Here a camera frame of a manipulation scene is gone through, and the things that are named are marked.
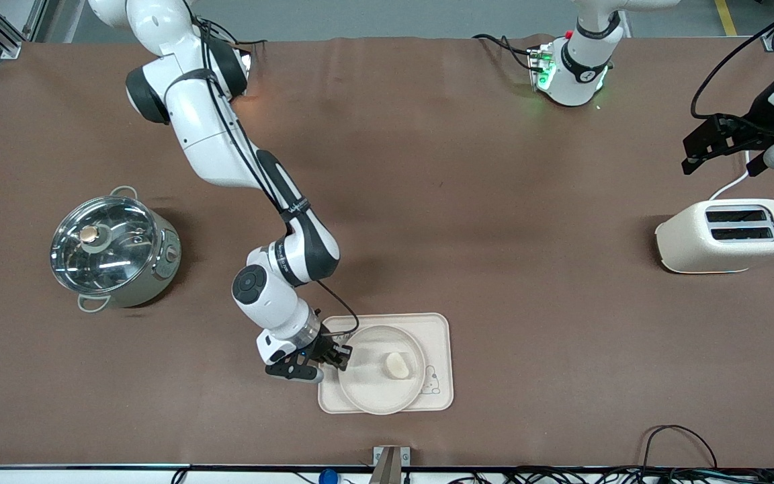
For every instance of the small white steamed bun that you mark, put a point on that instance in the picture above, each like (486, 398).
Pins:
(397, 366)

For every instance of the blue round cap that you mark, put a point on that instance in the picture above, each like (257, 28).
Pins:
(328, 477)

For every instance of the cream two-slot toaster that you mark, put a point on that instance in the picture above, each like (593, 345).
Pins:
(716, 252)

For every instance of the glass pot lid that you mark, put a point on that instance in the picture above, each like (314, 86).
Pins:
(118, 255)

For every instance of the grey electric cooking pot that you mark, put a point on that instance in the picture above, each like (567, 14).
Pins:
(158, 275)

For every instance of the aluminium frame profile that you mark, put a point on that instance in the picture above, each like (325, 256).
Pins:
(4, 40)

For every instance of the cream round plate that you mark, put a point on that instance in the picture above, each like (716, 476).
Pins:
(373, 390)

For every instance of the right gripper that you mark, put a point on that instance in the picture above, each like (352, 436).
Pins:
(324, 345)

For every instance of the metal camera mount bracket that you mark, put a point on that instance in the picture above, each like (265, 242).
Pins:
(390, 464)

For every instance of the brown table cloth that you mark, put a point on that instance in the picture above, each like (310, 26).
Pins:
(494, 235)

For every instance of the cream rabbit print tray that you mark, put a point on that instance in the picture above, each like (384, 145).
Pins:
(437, 329)

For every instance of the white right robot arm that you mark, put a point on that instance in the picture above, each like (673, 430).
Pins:
(212, 134)

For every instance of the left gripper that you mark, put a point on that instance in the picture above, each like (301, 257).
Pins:
(758, 115)

